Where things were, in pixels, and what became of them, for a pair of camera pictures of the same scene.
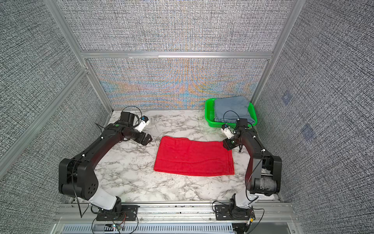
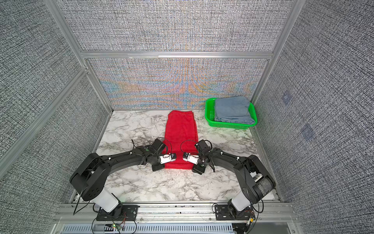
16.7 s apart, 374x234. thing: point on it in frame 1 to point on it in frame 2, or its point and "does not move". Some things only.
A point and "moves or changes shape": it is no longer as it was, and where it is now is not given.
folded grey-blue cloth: [230, 109] does not move
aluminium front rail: [175, 213] does not move
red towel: [181, 156] moves or changes shape
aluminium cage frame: [84, 57] does not move
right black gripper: [227, 144] to [197, 169]
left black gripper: [140, 139] to [157, 168]
